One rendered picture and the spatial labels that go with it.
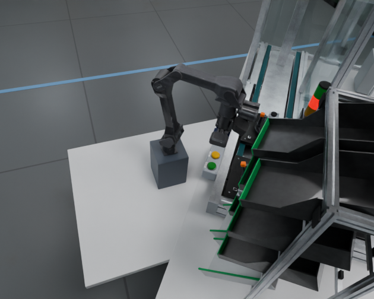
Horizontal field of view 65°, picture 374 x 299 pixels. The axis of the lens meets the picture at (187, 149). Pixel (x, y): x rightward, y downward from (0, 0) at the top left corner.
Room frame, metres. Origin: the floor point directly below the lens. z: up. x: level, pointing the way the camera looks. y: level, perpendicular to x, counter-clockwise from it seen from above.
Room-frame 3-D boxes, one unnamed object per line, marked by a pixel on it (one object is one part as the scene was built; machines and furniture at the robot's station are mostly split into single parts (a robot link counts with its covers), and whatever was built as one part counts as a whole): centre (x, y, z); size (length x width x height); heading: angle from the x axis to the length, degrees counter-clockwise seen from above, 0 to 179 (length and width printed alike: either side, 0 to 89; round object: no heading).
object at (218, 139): (0.77, -0.12, 1.33); 0.19 x 0.06 x 0.08; 166
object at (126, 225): (0.79, 0.06, 0.84); 0.90 x 0.70 x 0.03; 114
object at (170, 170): (0.83, 0.08, 0.96); 0.14 x 0.14 x 0.20; 24
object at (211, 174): (0.90, -0.14, 0.93); 0.21 x 0.07 x 0.06; 166
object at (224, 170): (1.07, -0.25, 0.91); 0.89 x 0.06 x 0.11; 166
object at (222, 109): (0.77, -0.12, 1.41); 0.09 x 0.06 x 0.07; 73
